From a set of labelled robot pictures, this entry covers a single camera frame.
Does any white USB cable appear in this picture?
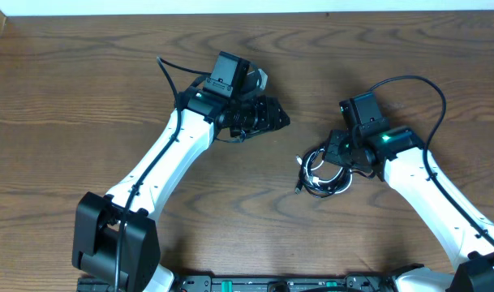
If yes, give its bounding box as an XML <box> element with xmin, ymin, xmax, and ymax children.
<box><xmin>296</xmin><ymin>153</ymin><xmax>354</xmax><ymax>195</ymax></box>

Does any black USB cable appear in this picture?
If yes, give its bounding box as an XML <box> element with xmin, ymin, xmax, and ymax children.
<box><xmin>294</xmin><ymin>148</ymin><xmax>353</xmax><ymax>199</ymax></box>

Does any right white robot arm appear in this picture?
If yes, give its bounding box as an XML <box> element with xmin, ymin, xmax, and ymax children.
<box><xmin>324</xmin><ymin>92</ymin><xmax>494</xmax><ymax>292</ymax></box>

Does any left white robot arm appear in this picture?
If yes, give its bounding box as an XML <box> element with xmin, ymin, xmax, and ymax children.
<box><xmin>72</xmin><ymin>52</ymin><xmax>290</xmax><ymax>291</ymax></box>

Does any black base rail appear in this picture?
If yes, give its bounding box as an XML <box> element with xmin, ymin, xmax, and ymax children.
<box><xmin>76</xmin><ymin>274</ymin><xmax>397</xmax><ymax>292</ymax></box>

